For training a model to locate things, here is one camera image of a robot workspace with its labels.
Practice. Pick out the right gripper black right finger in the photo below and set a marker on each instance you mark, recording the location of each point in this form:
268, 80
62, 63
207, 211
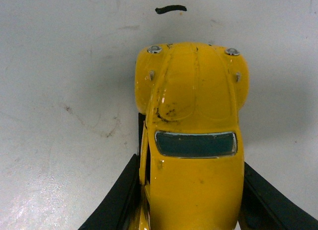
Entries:
263, 207

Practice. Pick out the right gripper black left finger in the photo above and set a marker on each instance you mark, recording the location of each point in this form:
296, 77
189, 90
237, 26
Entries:
115, 212

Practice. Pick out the yellow beetle toy car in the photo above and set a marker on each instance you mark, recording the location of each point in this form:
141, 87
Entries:
191, 159

